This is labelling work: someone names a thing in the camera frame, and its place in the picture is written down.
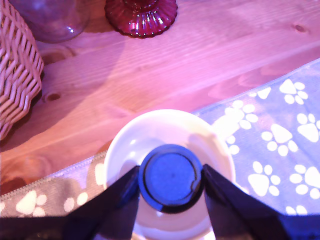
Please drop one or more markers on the cartoon print ceramic mug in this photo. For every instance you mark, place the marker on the cartoon print ceramic mug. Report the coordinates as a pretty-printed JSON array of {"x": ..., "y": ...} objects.
[{"x": 162, "y": 130}]

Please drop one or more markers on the paw print cloth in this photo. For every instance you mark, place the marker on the paw print cloth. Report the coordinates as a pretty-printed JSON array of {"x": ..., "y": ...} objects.
[{"x": 275, "y": 112}]

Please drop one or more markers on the red glass goblet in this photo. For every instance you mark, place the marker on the red glass goblet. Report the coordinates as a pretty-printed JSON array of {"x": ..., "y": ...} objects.
[{"x": 141, "y": 17}]

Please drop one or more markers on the clear bottle with dark cap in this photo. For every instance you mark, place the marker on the clear bottle with dark cap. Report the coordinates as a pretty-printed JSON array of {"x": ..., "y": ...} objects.
[{"x": 50, "y": 20}]

